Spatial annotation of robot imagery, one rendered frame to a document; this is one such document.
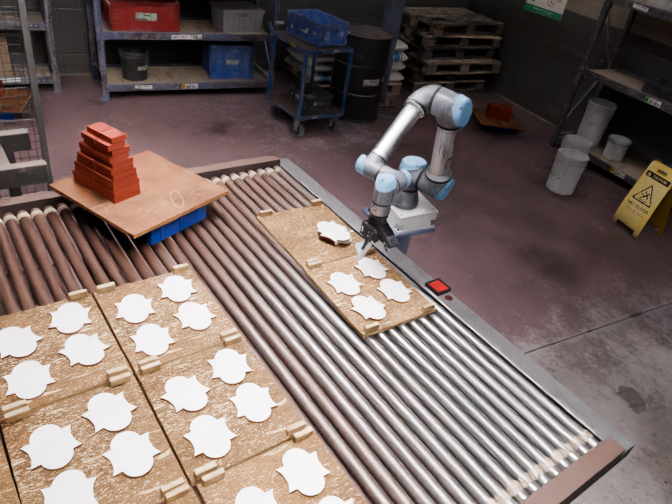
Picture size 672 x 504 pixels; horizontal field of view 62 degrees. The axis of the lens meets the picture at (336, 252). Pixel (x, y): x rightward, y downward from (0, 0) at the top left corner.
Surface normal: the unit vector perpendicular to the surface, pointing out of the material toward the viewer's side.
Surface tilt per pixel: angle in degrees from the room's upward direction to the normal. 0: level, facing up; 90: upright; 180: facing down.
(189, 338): 0
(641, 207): 77
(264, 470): 0
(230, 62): 90
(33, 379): 0
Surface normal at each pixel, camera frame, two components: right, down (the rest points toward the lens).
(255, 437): 0.14, -0.81
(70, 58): 0.47, 0.56
